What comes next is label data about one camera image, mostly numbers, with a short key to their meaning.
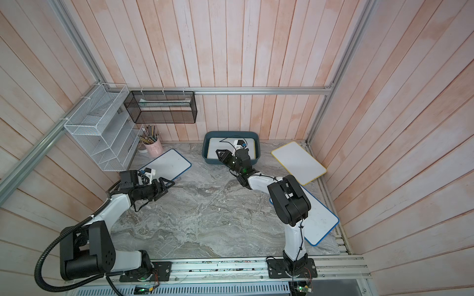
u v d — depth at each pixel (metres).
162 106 1.06
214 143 1.19
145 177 0.80
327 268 0.76
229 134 1.18
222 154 0.90
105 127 0.76
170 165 1.12
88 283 0.44
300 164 1.08
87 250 0.42
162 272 0.73
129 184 0.69
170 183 0.82
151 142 1.03
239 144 0.86
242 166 0.75
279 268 0.73
